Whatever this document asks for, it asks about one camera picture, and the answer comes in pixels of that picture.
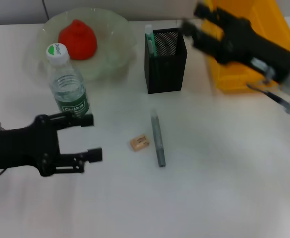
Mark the yellow plastic bin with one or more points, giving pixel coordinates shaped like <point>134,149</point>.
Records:
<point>234,77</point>

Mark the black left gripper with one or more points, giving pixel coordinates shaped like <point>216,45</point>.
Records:
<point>18,148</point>

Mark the clear glass fruit plate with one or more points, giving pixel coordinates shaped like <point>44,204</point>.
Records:
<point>110,44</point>

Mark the black mesh pen holder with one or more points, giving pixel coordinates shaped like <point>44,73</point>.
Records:
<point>166,72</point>

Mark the green plastic pen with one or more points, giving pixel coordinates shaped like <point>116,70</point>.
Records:
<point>150,41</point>

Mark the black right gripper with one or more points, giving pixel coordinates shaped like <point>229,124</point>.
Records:
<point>254,49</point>

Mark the small tan eraser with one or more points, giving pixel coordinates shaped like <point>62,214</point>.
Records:
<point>139,142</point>

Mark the red-orange fruit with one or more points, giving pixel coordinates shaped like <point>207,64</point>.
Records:
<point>80,42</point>

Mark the clear green-label water bottle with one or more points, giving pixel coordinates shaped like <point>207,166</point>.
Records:
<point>68,91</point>

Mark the grey marker pen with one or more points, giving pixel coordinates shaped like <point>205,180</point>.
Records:
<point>159,138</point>

